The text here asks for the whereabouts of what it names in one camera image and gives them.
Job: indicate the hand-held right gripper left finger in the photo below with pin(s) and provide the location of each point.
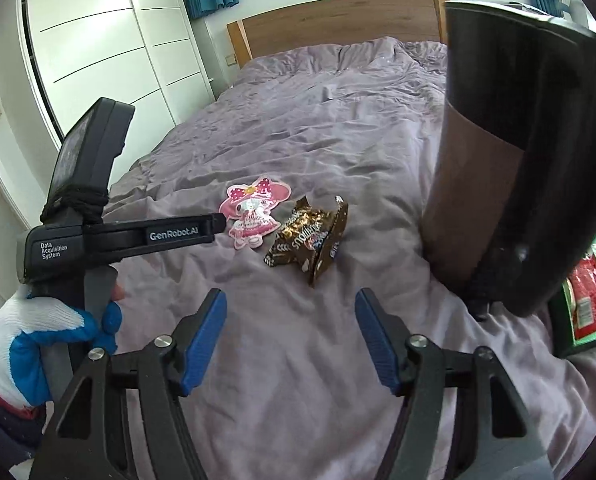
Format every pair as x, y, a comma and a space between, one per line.
202, 345

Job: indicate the bed with purple sheet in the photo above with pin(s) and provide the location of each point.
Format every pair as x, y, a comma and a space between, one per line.
303, 110

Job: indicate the person's left forearm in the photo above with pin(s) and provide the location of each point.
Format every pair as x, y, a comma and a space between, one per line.
2, 430

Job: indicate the person's left hand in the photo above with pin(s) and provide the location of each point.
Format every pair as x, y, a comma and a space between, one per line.
22, 340

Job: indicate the white wardrobe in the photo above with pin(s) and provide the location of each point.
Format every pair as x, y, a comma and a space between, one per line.
102, 35

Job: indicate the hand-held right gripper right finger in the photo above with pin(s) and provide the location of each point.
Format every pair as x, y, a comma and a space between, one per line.
378, 345

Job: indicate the black and steel kettle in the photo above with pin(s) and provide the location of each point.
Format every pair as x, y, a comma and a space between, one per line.
503, 110

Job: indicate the pink cartoon packet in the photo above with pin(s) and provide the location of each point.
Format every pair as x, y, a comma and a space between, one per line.
253, 210

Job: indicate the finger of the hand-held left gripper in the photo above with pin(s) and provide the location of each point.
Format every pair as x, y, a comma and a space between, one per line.
216, 223

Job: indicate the wooden headboard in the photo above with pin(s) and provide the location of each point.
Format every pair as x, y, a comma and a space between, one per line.
328, 25

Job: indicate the green tray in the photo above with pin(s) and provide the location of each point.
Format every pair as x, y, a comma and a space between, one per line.
560, 320

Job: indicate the red snack packet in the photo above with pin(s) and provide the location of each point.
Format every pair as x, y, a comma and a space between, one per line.
588, 300

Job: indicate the brown snack packet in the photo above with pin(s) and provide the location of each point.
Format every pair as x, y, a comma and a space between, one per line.
303, 240

